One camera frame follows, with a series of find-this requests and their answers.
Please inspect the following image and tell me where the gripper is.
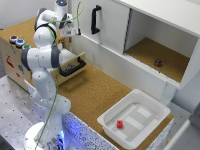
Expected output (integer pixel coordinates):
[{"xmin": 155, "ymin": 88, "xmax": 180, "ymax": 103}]
[{"xmin": 59, "ymin": 20, "xmax": 80, "ymax": 39}]

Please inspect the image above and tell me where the pink block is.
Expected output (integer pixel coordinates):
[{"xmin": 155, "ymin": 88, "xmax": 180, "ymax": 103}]
[{"xmin": 116, "ymin": 120, "xmax": 125, "ymax": 129}]

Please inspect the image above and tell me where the wooden drawer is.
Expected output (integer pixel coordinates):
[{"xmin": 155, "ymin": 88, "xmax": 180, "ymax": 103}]
[{"xmin": 49, "ymin": 49, "xmax": 88, "ymax": 86}]

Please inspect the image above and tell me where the white sliding door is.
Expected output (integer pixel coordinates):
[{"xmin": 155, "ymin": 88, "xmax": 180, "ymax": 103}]
[{"xmin": 79, "ymin": 0, "xmax": 131, "ymax": 56}]

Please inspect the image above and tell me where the green button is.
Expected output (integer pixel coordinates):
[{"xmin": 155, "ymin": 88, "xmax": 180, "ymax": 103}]
[{"xmin": 21, "ymin": 43, "xmax": 32, "ymax": 52}]

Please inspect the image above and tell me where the blue button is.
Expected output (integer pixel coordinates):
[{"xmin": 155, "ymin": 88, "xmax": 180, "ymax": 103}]
[{"xmin": 15, "ymin": 38, "xmax": 26, "ymax": 48}]

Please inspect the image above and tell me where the red button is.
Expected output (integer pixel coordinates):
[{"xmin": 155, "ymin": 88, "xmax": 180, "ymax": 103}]
[{"xmin": 9, "ymin": 34, "xmax": 19, "ymax": 44}]

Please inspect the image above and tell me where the wooden drawer box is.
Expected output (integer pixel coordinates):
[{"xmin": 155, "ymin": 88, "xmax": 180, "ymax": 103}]
[{"xmin": 0, "ymin": 17, "xmax": 74, "ymax": 93}]

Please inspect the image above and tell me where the white cabinet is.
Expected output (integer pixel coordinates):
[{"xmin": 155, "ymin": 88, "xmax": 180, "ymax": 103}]
[{"xmin": 71, "ymin": 0, "xmax": 200, "ymax": 108}]

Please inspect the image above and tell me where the white plastic box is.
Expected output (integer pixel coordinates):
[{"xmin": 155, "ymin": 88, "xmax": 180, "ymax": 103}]
[{"xmin": 96, "ymin": 88, "xmax": 172, "ymax": 150}]

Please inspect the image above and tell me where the black door handle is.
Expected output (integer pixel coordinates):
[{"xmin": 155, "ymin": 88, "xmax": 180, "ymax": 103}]
[{"xmin": 90, "ymin": 4, "xmax": 103, "ymax": 36}]

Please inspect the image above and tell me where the black drawer handle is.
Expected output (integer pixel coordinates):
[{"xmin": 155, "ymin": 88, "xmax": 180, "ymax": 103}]
[{"xmin": 58, "ymin": 56, "xmax": 87, "ymax": 78}]

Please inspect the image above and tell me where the green cable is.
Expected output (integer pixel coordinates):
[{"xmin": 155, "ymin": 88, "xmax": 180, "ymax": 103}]
[{"xmin": 33, "ymin": 1, "xmax": 86, "ymax": 150}]

